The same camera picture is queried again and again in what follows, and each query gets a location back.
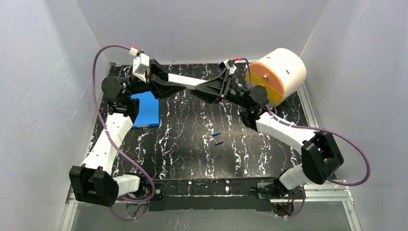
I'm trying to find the white remote control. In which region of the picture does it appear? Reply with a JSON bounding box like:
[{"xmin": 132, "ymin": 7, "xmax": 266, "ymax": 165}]
[{"xmin": 168, "ymin": 73, "xmax": 206, "ymax": 90}]

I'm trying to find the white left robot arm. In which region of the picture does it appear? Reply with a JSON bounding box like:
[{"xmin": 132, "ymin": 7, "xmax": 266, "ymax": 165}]
[{"xmin": 69, "ymin": 60, "xmax": 203, "ymax": 207}]

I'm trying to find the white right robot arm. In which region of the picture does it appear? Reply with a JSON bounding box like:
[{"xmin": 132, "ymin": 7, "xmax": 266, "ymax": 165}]
[{"xmin": 189, "ymin": 69, "xmax": 344, "ymax": 197}]

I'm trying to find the blue flat box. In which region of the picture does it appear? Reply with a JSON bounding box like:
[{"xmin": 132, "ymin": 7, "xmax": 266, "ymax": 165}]
[{"xmin": 131, "ymin": 91, "xmax": 160, "ymax": 128}]

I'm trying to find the white round drawer cabinet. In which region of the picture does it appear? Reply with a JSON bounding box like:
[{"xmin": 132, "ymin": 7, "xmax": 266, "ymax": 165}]
[{"xmin": 245, "ymin": 48, "xmax": 306, "ymax": 107}]

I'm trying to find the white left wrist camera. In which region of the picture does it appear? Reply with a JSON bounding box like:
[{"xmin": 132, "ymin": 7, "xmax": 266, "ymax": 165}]
[{"xmin": 129, "ymin": 46, "xmax": 150, "ymax": 83}]

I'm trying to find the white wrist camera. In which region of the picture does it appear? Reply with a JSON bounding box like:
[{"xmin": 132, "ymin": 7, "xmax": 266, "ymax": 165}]
[
  {"xmin": 219, "ymin": 59, "xmax": 237, "ymax": 75},
  {"xmin": 129, "ymin": 46, "xmax": 150, "ymax": 83}
]

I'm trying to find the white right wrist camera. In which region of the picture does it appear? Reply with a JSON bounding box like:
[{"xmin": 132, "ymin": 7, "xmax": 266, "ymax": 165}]
[{"xmin": 219, "ymin": 59, "xmax": 237, "ymax": 75}]

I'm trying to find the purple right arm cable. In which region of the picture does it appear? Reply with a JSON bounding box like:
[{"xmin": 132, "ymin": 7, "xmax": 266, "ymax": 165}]
[{"xmin": 234, "ymin": 57, "xmax": 371, "ymax": 219}]

